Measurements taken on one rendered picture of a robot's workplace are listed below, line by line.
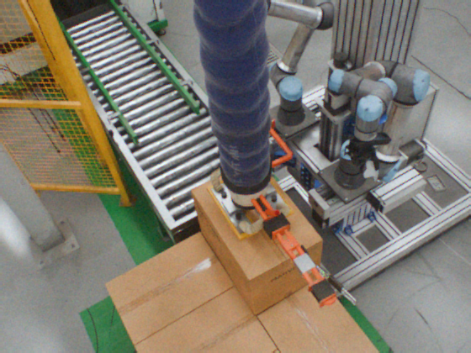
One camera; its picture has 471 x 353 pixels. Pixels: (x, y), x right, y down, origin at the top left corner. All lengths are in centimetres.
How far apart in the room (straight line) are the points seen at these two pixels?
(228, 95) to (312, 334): 139
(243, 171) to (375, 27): 77
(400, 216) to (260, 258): 132
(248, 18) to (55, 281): 259
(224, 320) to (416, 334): 121
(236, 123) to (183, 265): 124
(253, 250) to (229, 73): 102
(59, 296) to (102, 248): 41
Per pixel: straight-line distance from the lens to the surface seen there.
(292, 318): 277
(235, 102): 182
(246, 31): 164
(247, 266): 244
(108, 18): 464
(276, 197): 245
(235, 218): 241
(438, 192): 368
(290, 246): 220
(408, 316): 344
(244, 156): 207
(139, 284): 295
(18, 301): 381
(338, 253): 333
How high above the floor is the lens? 311
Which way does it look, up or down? 52 degrees down
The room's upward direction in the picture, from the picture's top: 9 degrees counter-clockwise
